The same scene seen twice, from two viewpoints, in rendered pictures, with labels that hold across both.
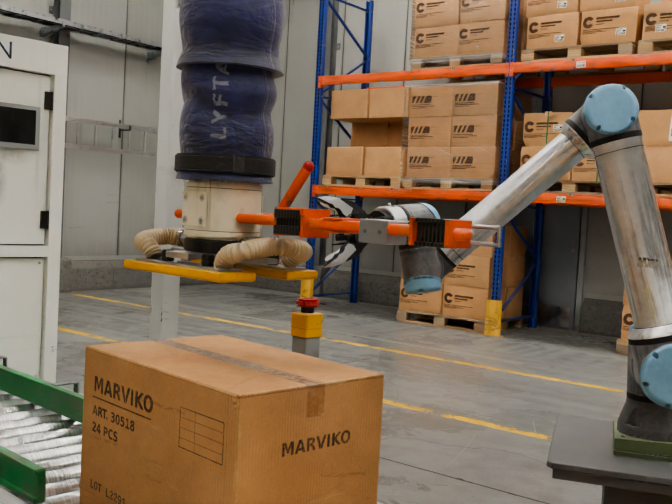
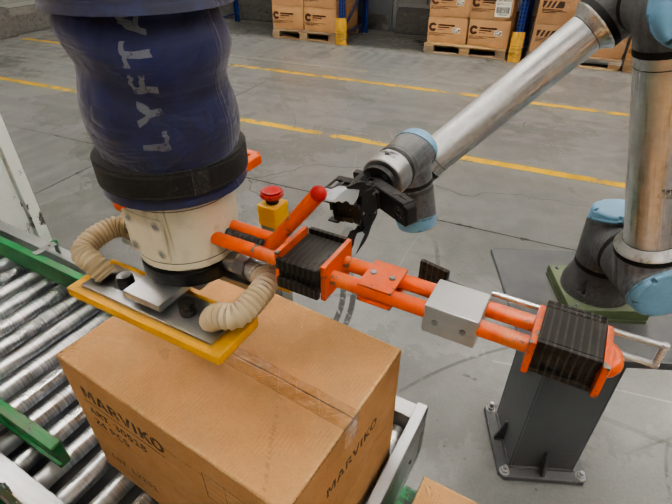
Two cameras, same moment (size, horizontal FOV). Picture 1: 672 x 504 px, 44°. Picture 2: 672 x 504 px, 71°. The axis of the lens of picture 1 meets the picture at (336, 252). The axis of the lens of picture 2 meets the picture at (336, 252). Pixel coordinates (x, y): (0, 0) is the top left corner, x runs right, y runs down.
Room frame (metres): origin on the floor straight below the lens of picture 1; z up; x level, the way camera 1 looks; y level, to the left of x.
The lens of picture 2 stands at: (1.16, 0.17, 1.69)
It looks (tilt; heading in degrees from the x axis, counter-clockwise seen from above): 35 degrees down; 347
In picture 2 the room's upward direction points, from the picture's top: straight up
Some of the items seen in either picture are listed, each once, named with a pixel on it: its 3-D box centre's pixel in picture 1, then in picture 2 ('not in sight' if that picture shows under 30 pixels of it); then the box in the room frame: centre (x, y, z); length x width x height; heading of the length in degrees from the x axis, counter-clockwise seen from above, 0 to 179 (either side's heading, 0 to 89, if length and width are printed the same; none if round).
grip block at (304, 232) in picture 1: (301, 222); (314, 261); (1.72, 0.07, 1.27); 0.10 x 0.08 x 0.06; 138
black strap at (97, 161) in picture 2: (226, 165); (174, 154); (1.89, 0.26, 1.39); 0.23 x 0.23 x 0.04
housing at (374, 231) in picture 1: (382, 231); (455, 312); (1.57, -0.09, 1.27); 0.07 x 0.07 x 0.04; 48
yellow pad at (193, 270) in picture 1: (187, 263); (157, 299); (1.81, 0.32, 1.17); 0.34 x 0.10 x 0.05; 48
